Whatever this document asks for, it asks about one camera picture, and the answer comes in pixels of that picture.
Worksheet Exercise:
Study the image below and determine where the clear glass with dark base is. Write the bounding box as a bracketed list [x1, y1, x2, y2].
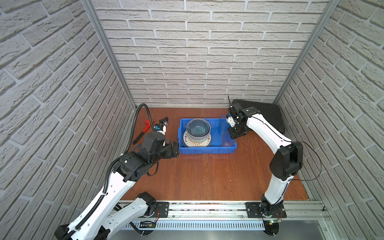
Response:
[222, 132, 236, 147]

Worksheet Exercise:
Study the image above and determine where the black tool case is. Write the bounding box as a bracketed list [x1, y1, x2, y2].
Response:
[232, 99, 286, 135]

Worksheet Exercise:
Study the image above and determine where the blue grey bowl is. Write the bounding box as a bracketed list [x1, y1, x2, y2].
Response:
[186, 119, 211, 139]

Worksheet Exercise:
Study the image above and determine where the aluminium front rail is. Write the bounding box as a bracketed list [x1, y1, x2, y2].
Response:
[111, 201, 331, 232]

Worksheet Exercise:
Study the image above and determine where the grey translucent cup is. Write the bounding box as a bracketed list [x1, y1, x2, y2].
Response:
[219, 114, 230, 135]

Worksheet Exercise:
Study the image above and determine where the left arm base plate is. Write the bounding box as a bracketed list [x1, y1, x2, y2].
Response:
[143, 202, 170, 218]

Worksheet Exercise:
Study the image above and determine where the blue plastic bin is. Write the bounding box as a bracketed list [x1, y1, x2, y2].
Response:
[178, 118, 238, 155]

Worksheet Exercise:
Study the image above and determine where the small black object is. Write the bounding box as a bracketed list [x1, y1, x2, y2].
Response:
[159, 117, 169, 126]

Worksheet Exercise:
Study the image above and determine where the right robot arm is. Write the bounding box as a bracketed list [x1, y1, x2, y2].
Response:
[227, 103, 303, 218]

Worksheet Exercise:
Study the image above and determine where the black corrugated cable hose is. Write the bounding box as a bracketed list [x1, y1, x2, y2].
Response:
[59, 103, 155, 240]

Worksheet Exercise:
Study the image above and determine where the lilac bowl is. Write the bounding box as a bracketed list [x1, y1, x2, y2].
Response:
[185, 131, 212, 146]

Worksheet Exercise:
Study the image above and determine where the sunburst pattern plate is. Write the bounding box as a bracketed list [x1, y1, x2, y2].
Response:
[183, 131, 212, 148]

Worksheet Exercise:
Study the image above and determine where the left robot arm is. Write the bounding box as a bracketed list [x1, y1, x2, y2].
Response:
[54, 132, 180, 240]

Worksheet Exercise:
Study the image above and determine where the red small object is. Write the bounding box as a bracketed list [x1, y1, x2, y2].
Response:
[133, 120, 151, 145]

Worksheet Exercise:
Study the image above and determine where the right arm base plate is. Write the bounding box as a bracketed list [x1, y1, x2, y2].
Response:
[245, 201, 287, 219]

